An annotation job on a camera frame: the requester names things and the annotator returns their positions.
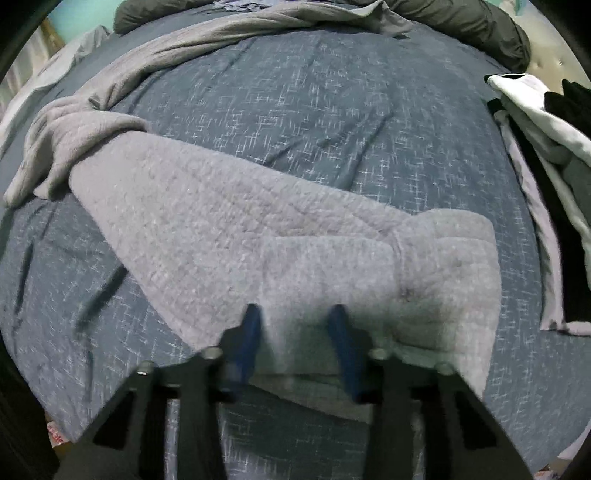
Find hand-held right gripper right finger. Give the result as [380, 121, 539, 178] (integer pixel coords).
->
[325, 305, 532, 480]

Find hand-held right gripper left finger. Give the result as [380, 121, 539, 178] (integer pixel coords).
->
[55, 303, 264, 480]

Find grey knitted robe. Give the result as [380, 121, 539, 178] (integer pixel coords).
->
[2, 0, 502, 423]

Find white and black folded clothes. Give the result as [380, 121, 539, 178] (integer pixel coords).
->
[487, 74, 591, 335]

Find bed with blue patterned sheet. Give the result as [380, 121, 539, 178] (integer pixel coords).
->
[0, 0, 591, 480]

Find light grey blanket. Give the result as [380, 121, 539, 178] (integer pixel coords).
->
[0, 25, 112, 153]

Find black garment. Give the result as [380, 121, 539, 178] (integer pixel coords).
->
[545, 79, 591, 144]

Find small blue-grey cloth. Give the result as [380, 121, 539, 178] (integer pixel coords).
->
[212, 0, 278, 12]

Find dark grey rolled quilt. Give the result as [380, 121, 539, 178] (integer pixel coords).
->
[113, 0, 532, 72]

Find cream tufted headboard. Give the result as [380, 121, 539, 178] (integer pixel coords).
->
[508, 0, 589, 88]

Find striped curtain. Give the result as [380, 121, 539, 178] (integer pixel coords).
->
[9, 18, 61, 93]

